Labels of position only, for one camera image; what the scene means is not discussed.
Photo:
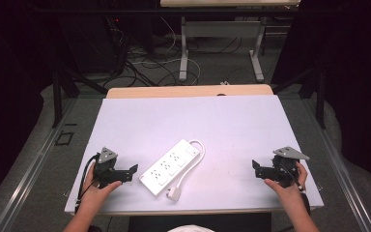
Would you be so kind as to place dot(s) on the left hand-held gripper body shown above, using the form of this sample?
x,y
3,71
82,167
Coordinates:
x,y
104,170

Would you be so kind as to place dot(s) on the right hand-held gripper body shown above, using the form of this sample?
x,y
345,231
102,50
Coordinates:
x,y
283,167

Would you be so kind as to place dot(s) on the white power strip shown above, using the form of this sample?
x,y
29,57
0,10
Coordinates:
x,y
169,167

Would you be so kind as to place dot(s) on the white power plug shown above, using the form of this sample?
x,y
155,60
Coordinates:
x,y
174,194

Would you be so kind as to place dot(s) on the person's right hand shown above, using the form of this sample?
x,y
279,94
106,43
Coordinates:
x,y
286,191

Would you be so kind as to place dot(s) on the person's left hand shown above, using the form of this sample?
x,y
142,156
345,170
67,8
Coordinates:
x,y
93,193

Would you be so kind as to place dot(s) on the white table mat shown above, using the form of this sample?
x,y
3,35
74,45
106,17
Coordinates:
x,y
206,122

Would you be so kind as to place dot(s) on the black metal stand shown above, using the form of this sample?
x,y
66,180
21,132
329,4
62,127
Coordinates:
x,y
61,96
319,96

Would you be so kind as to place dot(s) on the person's white clothing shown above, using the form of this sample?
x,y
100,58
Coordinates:
x,y
190,228

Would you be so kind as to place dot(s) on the wooden table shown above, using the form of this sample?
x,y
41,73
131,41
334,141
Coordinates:
x,y
174,91

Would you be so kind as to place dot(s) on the dark equipment rack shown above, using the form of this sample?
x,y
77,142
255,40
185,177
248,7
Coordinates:
x,y
90,42

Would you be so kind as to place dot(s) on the white desk in background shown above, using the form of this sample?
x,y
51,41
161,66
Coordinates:
x,y
219,29

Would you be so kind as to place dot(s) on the black floor socket frame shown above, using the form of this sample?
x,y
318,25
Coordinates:
x,y
64,138

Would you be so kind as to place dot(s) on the metal floor rail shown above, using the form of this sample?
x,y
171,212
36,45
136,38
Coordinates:
x,y
344,174
29,180

